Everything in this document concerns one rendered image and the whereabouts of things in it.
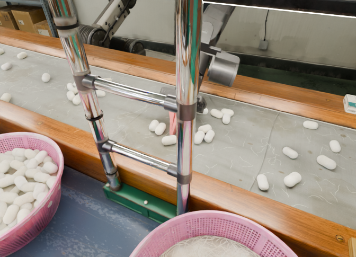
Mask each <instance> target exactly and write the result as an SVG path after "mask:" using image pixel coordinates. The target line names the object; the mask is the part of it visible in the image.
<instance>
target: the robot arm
mask: <svg viewBox="0 0 356 257"><path fill-rule="evenodd" d="M235 7H236V5H226V4H216V3H211V4H210V5H208V7H207V8H206V10H205V11H204V13H203V17H202V33H201V49H200V65H199V81H198V93H199V89H200V86H201V83H202V80H203V77H204V74H205V72H206V69H207V66H208V62H211V63H210V66H209V70H208V73H207V76H209V78H208V80H209V81H211V82H214V83H218V84H221V85H224V86H228V87H231V86H232V84H233V82H234V79H235V77H236V74H237V71H238V67H239V62H240V58H239V57H237V56H235V55H232V54H229V53H227V52H224V51H222V49H221V48H217V47H215V46H216V44H217V42H218V41H219V38H220V35H221V34H222V32H223V30H224V28H225V26H226V24H227V22H228V20H229V18H230V16H231V15H232V13H233V11H234V9H235ZM160 93H161V94H164V95H168V94H171V95H176V86H175V89H172V88H168V87H163V86H162V88H161V91H160ZM206 106H207V103H206V101H205V99H204V98H203V96H200V95H198V97H197V112H198V113H203V111H204V109H205V108H206ZM169 115H170V135H175V133H176V113H173V112H169Z"/></svg>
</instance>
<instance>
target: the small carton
mask: <svg viewBox="0 0 356 257"><path fill-rule="evenodd" d="M343 103H344V109H345V112H348V113H352V114H356V96H355V95H349V94H346V96H345V97H344V99H343Z"/></svg>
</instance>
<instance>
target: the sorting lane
mask: <svg viewBox="0 0 356 257"><path fill-rule="evenodd" d="M0 48H1V49H3V50H4V52H3V53H2V54H1V55H0V99H1V97H2V95H3V94H4V93H9V94H10V95H11V99H10V101H9V103H11V104H15V105H17V106H20V107H22V108H25V109H28V110H31V111H33V112H36V113H39V114H41V115H44V116H47V117H50V118H52V119H55V120H58V121H61V122H63V123H66V124H68V125H71V126H74V127H77V128H79V129H83V130H85V131H88V132H91V129H90V126H89V124H88V120H87V119H86V118H85V111H84V108H83V105H82V102H80V104H78V105H75V104H74V103H73V101H70V100H69V99H68V97H67V92H69V90H68V88H67V84H68V83H72V84H73V83H74V82H75V81H74V78H73V75H72V72H71V70H70V66H69V64H68V61H67V60H66V59H62V58H58V57H54V56H49V55H45V54H41V53H38V52H34V51H29V50H25V49H21V48H17V47H12V46H8V45H4V44H1V43H0ZM21 52H25V53H26V54H27V56H26V57H25V58H23V59H19V58H18V57H17V55H18V54H19V53H21ZM5 63H10V64H11V65H12V67H11V68H10V69H8V70H2V68H1V66H2V65H3V64H5ZM89 67H90V70H91V74H94V75H97V76H100V77H101V78H111V79H112V81H113V82H116V83H120V84H124V85H128V86H132V87H136V88H140V89H143V90H147V91H151V92H155V93H159V94H160V91H161V88H162V86H163V87H168V88H172V89H175V86H174V85H169V84H165V83H161V82H157V81H152V80H149V79H145V78H141V77H136V76H132V75H128V74H124V73H119V72H115V71H112V70H108V69H104V68H99V67H95V66H91V65H89ZM44 73H48V74H49V75H50V80H49V81H48V82H44V81H42V76H43V74H44ZM198 95H200V96H203V98H204V99H205V101H206V103H207V106H206V108H207V109H208V113H207V114H197V113H196V121H195V134H196V133H197V132H198V129H199V127H201V126H204V125H211V127H212V131H214V133H215V136H214V138H213V140H212V142H210V143H208V142H206V141H205V140H204V139H203V140H202V142H201V143H200V144H195V143H194V153H193V169H192V170H194V171H197V172H199V173H202V174H205V175H207V176H210V177H213V178H215V179H219V180H221V181H224V182H227V183H229V184H232V185H235V186H237V187H240V188H243V189H245V190H248V191H251V192H254V193H257V194H259V195H262V196H265V197H267V198H270V199H273V200H275V201H278V202H281V203H284V204H286V205H289V206H292V207H295V208H297V209H300V210H303V211H306V212H308V213H311V214H313V215H316V216H319V217H322V218H325V219H327V220H330V221H333V222H335V223H338V224H341V225H343V226H346V227H349V228H352V229H355V230H356V130H355V129H351V128H347V127H342V126H338V125H334V124H331V123H327V122H322V121H318V120H314V119H310V118H305V117H301V116H297V115H294V114H289V113H285V112H281V111H277V110H272V109H268V108H264V107H260V106H256V105H252V104H248V103H244V102H239V101H235V100H231V99H227V98H222V97H219V96H215V95H211V94H207V93H202V92H199V93H198ZM98 100H99V103H100V107H101V110H102V111H103V112H102V113H103V118H104V122H105V126H106V129H107V132H108V136H109V139H110V140H114V141H116V142H117V143H120V144H123V145H126V146H129V147H131V148H134V149H137V150H139V151H142V152H145V153H147V154H151V155H153V156H156V157H159V158H161V159H164V160H167V161H169V162H173V163H176V143H175V144H172V145H163V143H162V139H163V137H166V136H171V135H170V115H169V111H166V110H165V109H164V108H161V107H158V106H155V105H151V104H147V103H143V102H139V101H136V100H132V99H129V98H125V97H122V96H118V95H115V94H112V93H108V92H105V96H104V97H98ZM212 109H216V110H219V111H221V110H222V109H230V110H233V112H234V114H233V116H231V117H230V122H229V123H228V124H224V123H223V117H222V118H216V117H214V116H212V115H211V113H210V112H211V110H212ZM153 120H157V121H158V123H159V124H160V123H164V124H166V129H165V130H164V132H163V133H162V134H161V135H157V134H156V133H155V131H150V130H149V125H150V124H151V122H152V121H153ZM305 121H313V122H316V123H318V128H317V129H309V128H305V127H304V125H303V123H304V122H305ZM91 133H92V132H91ZM332 140H336V141H338V142H339V144H340V147H341V150H340V151H339V152H337V153H335V152H333V151H332V150H331V148H330V141H332ZM285 147H289V148H291V149H292V150H294V151H296V152H297V154H298V156H297V158H290V157H289V156H287V155H285V154H284V153H283V151H282V150H283V148H285ZM320 155H324V156H326V157H328V158H330V159H332V160H333V161H335V162H336V168H334V169H332V170H330V169H328V168H326V167H324V166H322V165H320V164H319V163H318V162H317V157H318V156H320ZM292 172H297V173H299V174H300V175H301V181H300V182H298V183H297V184H295V185H294V186H293V187H288V186H286V185H285V183H284V178H285V177H286V176H288V175H289V174H291V173H292ZM259 174H264V175H265V176H266V178H267V181H268V184H269V188H268V189H267V190H261V189H260V188H259V185H258V182H257V176H258V175H259Z"/></svg>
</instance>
